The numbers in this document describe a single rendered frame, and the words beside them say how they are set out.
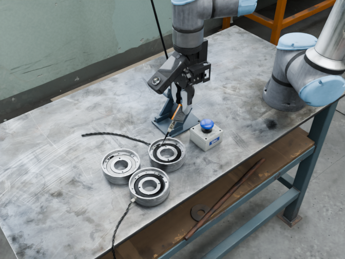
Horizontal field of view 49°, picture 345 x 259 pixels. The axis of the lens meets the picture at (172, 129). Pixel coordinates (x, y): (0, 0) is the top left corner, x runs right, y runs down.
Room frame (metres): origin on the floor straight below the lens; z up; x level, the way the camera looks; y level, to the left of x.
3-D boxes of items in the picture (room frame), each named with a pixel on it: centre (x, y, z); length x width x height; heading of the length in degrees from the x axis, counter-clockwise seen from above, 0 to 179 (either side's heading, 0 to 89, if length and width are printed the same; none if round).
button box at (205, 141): (0.83, -0.11, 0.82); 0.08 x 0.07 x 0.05; 128
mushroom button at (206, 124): (0.83, -0.10, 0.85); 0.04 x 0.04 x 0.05
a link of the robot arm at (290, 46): (1.03, -0.39, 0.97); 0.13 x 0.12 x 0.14; 11
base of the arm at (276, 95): (1.04, -0.39, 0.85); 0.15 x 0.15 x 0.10
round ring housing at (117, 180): (0.70, 0.14, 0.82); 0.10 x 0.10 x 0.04
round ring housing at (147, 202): (0.63, 0.06, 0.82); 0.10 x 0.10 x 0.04
